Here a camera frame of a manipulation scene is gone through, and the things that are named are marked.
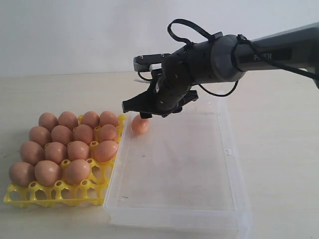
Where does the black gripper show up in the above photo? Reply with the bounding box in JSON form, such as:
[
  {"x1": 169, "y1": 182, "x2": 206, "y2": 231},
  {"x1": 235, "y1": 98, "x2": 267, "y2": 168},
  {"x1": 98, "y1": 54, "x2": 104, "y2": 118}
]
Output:
[{"x1": 122, "y1": 69, "x2": 198, "y2": 119}]

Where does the brown egg placed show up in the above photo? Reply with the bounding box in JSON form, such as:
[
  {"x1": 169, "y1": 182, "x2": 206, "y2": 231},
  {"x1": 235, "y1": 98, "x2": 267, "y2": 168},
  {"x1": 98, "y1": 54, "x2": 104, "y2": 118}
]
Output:
[
  {"x1": 51, "y1": 125, "x2": 73, "y2": 145},
  {"x1": 38, "y1": 112, "x2": 58, "y2": 132},
  {"x1": 81, "y1": 111, "x2": 99, "y2": 129},
  {"x1": 58, "y1": 111, "x2": 79, "y2": 131},
  {"x1": 99, "y1": 111, "x2": 120, "y2": 127},
  {"x1": 29, "y1": 126, "x2": 52, "y2": 147},
  {"x1": 73, "y1": 124, "x2": 95, "y2": 144}
]

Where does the brown egg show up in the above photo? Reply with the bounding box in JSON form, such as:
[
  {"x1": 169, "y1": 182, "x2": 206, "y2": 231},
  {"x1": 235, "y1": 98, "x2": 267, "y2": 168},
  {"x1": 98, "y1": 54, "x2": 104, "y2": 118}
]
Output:
[
  {"x1": 64, "y1": 159, "x2": 91, "y2": 185},
  {"x1": 67, "y1": 140, "x2": 90, "y2": 161},
  {"x1": 44, "y1": 142, "x2": 68, "y2": 164},
  {"x1": 19, "y1": 141, "x2": 44, "y2": 166},
  {"x1": 93, "y1": 140, "x2": 119, "y2": 162},
  {"x1": 9, "y1": 161, "x2": 35, "y2": 187},
  {"x1": 98, "y1": 124, "x2": 117, "y2": 142},
  {"x1": 34, "y1": 160, "x2": 62, "y2": 187}
]

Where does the yellow plastic egg tray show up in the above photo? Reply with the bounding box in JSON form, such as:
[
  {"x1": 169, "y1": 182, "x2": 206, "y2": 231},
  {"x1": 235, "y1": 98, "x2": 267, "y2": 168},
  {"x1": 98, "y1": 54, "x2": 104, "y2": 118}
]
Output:
[{"x1": 3, "y1": 126, "x2": 117, "y2": 208}]

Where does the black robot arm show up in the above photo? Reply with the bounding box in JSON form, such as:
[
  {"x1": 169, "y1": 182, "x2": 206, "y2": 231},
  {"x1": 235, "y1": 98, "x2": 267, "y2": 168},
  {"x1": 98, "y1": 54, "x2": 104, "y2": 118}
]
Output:
[{"x1": 122, "y1": 19, "x2": 319, "y2": 119}]

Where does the clear plastic container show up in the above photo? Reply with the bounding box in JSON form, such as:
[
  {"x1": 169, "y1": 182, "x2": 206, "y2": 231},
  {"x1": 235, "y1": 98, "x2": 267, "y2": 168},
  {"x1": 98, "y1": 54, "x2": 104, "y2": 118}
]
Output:
[{"x1": 103, "y1": 97, "x2": 252, "y2": 239}]

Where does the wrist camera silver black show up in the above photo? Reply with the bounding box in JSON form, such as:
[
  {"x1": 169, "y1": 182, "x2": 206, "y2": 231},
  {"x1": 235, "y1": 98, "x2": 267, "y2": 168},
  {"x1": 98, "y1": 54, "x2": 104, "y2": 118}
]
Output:
[{"x1": 133, "y1": 53, "x2": 170, "y2": 72}]

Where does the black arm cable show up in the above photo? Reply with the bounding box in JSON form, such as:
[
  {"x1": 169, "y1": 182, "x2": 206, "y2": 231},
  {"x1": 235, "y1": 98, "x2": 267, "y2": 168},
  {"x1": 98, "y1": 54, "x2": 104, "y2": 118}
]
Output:
[{"x1": 166, "y1": 18, "x2": 319, "y2": 97}]

